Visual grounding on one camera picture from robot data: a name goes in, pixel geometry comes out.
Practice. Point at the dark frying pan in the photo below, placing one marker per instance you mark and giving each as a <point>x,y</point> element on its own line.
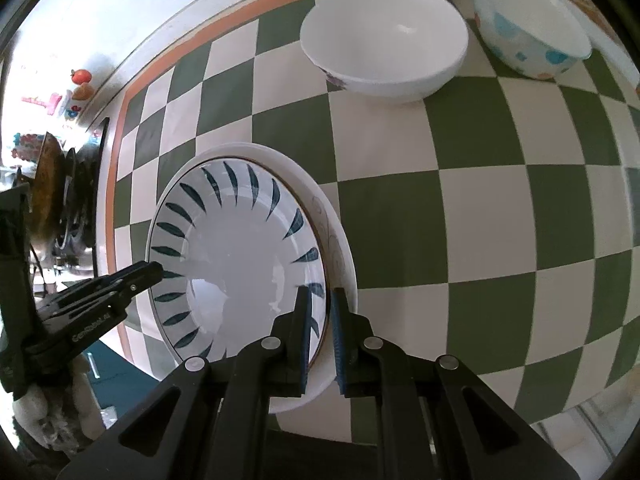
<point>47,185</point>

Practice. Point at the person's left hand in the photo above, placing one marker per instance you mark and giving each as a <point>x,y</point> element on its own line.
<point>87,400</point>

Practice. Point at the white bowl blue heart print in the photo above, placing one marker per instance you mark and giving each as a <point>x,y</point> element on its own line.
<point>515,37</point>

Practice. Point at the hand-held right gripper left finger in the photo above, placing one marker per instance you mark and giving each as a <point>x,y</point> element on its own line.
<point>303,345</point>

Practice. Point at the white swirl pattern plate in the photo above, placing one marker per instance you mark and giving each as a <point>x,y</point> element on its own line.
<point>331,240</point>

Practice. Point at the orange fruit figurine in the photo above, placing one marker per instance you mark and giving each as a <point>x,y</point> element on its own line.
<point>81,76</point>
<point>83,91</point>

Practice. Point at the white flower print bowl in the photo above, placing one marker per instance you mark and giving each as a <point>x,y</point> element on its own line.
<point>385,72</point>

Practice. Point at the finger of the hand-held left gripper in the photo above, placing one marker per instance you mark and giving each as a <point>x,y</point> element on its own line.
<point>112,287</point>

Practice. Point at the green white checked tablecloth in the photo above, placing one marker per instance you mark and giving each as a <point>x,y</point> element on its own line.
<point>475,210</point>

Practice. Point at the pink plastic item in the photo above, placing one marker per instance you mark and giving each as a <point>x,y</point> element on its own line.
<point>42,102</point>

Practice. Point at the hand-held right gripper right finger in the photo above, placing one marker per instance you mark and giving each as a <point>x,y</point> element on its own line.
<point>340,345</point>

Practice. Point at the blue leaf pattern plate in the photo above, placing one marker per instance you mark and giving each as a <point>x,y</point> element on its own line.
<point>240,260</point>

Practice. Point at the plain white plate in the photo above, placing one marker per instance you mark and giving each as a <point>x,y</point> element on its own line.
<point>607,45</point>

